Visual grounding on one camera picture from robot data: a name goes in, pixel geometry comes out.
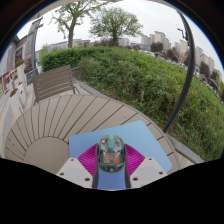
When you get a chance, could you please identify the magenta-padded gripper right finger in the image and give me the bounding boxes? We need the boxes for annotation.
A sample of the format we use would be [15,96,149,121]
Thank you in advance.
[123,143,168,189]

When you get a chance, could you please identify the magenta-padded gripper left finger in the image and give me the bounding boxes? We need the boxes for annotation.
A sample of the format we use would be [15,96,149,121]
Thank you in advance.
[55,143,100,190]

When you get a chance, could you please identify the blue mouse pad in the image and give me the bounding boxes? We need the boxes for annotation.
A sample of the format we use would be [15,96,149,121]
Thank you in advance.
[68,120,174,191]

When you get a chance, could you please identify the grey stone hedge border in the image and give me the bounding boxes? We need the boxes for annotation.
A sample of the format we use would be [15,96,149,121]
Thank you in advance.
[71,77,205,165]

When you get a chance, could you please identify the white planter with flowers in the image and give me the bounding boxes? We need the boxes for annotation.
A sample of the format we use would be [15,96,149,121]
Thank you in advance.
[8,87,25,118]
[14,57,28,86]

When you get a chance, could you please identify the brown slatted chair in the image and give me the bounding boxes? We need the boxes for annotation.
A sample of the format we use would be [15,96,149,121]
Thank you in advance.
[31,64,81,105]

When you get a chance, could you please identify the curved black parasol pole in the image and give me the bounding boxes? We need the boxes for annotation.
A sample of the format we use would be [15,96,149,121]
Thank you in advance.
[162,11,196,134]

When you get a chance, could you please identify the grey shopfront building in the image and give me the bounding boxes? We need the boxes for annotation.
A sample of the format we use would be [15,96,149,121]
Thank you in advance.
[0,35,26,98]

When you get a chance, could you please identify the tall grey sign pillar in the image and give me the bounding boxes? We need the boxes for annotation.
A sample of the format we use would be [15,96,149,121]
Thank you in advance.
[24,16,45,84]

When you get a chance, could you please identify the distant apartment blocks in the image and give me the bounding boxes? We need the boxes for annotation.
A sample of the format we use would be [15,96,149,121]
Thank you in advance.
[139,30,219,82]

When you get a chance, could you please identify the thin-trunked sparse tree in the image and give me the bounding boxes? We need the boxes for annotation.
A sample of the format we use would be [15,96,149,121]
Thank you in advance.
[49,1,108,50]

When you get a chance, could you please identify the round bushy tree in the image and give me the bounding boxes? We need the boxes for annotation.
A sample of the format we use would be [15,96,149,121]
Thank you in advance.
[88,6,145,47]

